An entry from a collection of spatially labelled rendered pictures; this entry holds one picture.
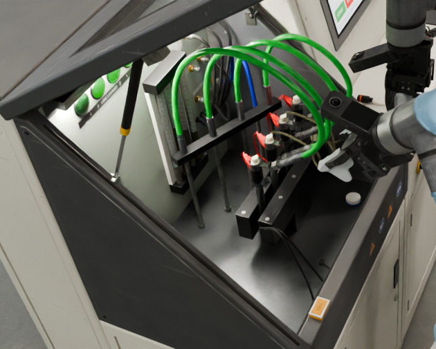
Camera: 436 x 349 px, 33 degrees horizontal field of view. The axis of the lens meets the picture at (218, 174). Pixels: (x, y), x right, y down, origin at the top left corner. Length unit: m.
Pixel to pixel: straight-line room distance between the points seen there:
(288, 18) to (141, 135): 0.47
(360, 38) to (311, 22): 0.30
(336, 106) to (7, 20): 0.79
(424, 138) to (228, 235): 0.94
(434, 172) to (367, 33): 1.17
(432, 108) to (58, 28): 0.84
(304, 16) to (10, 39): 0.74
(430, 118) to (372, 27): 1.21
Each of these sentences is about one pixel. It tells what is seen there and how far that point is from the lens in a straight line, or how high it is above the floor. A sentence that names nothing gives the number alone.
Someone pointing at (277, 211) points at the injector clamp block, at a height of 0.98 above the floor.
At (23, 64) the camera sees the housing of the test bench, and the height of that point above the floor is 1.50.
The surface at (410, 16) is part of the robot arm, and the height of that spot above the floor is 1.51.
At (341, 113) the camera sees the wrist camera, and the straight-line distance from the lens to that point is 1.27.
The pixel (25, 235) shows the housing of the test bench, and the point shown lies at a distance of 1.81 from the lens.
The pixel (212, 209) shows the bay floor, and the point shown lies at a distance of 2.05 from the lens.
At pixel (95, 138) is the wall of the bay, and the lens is 1.65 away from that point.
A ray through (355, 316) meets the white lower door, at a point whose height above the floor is 0.75.
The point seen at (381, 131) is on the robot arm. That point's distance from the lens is 1.21.
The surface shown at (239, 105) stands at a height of 1.15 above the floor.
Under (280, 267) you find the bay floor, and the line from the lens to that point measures 1.88.
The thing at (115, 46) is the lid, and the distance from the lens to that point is 1.15.
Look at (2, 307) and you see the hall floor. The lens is 3.17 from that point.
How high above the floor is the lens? 2.27
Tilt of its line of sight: 42 degrees down
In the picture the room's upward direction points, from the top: 12 degrees counter-clockwise
